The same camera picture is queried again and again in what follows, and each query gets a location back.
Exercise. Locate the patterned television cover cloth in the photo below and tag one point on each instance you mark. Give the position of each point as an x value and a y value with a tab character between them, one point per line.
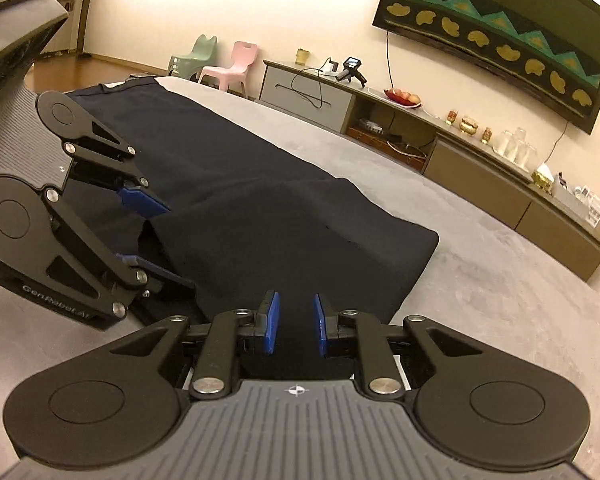
480	10

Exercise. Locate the white door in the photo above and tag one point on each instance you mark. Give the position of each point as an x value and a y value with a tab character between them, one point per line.
72	15

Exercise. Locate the white power strip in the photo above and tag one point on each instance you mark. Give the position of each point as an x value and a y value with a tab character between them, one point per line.
330	71

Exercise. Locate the gold cup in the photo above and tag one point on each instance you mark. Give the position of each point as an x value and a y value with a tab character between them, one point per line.
303	56

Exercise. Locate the gold bowl ornament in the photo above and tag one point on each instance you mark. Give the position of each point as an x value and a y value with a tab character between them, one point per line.
469	126

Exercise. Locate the green plastic child chair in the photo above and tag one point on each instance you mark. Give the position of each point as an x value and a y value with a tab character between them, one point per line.
197	57

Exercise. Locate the black wall television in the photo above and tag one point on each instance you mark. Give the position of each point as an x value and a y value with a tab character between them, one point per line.
381	10

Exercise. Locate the gold tissue box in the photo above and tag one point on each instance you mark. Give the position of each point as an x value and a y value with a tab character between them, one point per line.
543	179

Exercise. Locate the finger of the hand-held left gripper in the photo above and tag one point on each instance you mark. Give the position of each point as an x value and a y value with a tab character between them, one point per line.
130	261
140	202

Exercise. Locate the red flat box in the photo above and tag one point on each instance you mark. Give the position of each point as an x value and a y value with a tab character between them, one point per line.
365	139

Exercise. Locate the group of glass cups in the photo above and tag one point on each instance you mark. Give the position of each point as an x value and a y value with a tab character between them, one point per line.
515	149

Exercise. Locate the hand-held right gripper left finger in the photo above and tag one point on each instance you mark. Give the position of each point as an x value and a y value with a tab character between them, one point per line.
270	325

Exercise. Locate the white storage box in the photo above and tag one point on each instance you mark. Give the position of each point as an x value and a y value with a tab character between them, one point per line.
577	205

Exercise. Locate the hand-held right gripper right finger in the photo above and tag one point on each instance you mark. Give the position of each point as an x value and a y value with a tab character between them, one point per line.
321	325

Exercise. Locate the long television cabinet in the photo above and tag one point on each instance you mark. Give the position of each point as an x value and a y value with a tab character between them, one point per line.
305	97

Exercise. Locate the black pants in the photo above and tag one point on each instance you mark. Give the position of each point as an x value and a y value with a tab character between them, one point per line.
240	200

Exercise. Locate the pink plastic child chair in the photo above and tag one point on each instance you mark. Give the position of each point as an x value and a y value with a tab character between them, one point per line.
232	67

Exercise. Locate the black handheld device with screen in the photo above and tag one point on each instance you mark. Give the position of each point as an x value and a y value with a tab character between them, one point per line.
351	67

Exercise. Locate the red fruit plate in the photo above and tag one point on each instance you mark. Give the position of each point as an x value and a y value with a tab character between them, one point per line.
402	100

